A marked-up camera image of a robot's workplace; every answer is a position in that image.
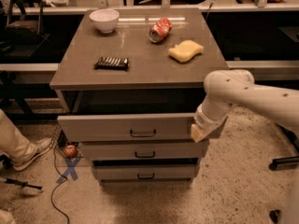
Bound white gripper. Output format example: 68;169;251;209
191;105;227;143

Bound grey top drawer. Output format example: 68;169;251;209
58;113;193;142

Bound grey drawer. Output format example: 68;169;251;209
92;164;199;181
79;140;209;161
58;113;193;142

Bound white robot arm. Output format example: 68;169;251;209
191;69;299;143

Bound grey drawer cabinet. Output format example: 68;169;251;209
50;7;230;185

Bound grey bottom drawer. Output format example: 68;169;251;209
92;164;199;181

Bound grey middle drawer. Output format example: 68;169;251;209
79;140;209;161

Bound yellow sponge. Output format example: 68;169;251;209
168;40;204;63

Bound black chair base leg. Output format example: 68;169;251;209
269;126;299;171

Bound crushed red soda can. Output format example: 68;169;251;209
149;18;172;43

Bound black caster wheel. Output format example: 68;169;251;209
269;210;280;224

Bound dark snack bar wrapper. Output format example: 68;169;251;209
93;57;129;71

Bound white ceramic bowl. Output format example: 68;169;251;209
90;8;120;34

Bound small orange ball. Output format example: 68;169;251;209
64;145;78;158

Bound blue tape cross mark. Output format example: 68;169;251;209
56;157;81;184

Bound grey sneaker shoe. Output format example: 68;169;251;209
13;138;52;171

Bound beige trouser leg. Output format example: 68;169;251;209
0;110;35;163

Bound black tool on floor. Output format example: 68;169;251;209
1;178;42;190

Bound black chair left background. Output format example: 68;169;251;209
0;0;48;61

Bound black floor cable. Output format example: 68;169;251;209
50;147;71;224

